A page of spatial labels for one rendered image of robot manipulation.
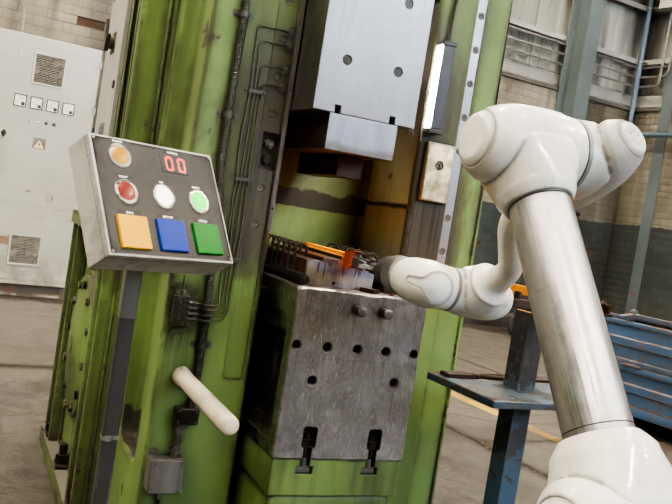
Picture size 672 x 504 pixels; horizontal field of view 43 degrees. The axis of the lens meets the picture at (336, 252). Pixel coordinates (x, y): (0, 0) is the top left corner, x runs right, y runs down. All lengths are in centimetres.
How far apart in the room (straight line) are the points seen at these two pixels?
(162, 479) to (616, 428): 140
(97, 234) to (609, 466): 111
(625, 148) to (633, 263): 990
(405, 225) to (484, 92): 47
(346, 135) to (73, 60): 531
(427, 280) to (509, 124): 58
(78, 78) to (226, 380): 528
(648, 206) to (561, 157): 996
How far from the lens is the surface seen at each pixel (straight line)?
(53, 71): 734
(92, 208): 184
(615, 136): 148
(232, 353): 235
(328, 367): 223
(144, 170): 193
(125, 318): 201
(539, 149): 136
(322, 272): 224
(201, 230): 195
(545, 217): 133
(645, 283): 1122
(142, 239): 183
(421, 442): 267
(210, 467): 242
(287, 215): 270
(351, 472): 235
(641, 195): 1143
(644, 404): 581
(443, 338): 261
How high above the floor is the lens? 113
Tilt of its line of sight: 3 degrees down
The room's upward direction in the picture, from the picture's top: 9 degrees clockwise
